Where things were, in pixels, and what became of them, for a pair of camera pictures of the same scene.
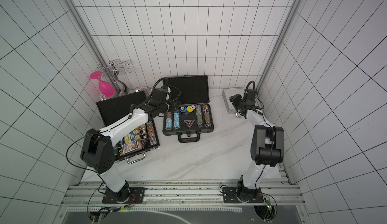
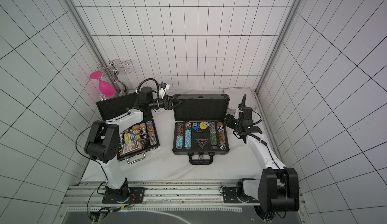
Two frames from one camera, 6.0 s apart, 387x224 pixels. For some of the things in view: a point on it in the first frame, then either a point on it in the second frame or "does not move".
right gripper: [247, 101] → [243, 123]
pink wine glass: [107, 89] does not move
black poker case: [134, 148] does not move
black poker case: [196, 114] → [198, 127]
